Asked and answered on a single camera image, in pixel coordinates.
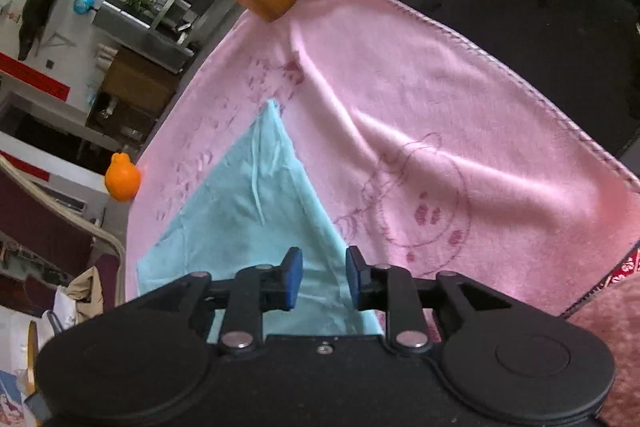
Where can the blue globe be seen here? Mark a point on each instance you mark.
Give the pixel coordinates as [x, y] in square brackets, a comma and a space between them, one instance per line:
[84, 3]

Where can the dark animal sculpture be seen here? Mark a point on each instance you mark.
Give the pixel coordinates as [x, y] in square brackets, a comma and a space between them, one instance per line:
[40, 7]

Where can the white printed garment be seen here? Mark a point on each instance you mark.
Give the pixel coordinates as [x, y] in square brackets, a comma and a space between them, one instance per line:
[15, 342]

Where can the red patterned rug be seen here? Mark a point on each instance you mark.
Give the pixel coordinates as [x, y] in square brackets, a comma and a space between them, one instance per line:
[626, 272]

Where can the brown wooden cabinet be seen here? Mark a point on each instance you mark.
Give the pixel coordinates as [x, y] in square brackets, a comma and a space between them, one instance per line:
[135, 87]

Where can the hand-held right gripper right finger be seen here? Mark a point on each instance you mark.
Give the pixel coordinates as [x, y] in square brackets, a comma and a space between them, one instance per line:
[356, 279]

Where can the maroon chair with gold frame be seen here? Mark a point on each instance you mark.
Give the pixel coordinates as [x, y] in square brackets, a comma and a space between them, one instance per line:
[40, 227]

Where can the long red paper banner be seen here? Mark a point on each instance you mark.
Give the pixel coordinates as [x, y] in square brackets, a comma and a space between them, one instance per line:
[35, 77]
[22, 164]

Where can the large knobbed orange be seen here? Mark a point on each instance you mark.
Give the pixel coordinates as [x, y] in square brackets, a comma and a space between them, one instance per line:
[122, 179]

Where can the white wall shelf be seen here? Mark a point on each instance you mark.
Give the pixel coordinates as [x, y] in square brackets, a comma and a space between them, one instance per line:
[70, 7]

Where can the light teal shirt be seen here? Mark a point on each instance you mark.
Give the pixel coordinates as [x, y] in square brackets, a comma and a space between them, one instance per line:
[250, 217]

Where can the pinkish plush cloth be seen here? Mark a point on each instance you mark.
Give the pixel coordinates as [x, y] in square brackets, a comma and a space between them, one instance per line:
[610, 357]

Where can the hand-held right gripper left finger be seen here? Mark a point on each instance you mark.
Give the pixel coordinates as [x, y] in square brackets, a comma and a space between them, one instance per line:
[292, 279]

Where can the pink printed blanket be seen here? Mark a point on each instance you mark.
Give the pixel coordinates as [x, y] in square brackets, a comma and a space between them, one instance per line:
[425, 107]

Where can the tall grey floor speaker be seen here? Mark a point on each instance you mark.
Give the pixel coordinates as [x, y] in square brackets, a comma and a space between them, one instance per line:
[145, 37]

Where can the white kettle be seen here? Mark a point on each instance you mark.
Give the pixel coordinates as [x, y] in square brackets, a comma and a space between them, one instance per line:
[103, 57]

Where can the beige garment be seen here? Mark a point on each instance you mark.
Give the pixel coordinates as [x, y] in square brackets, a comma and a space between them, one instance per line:
[87, 292]

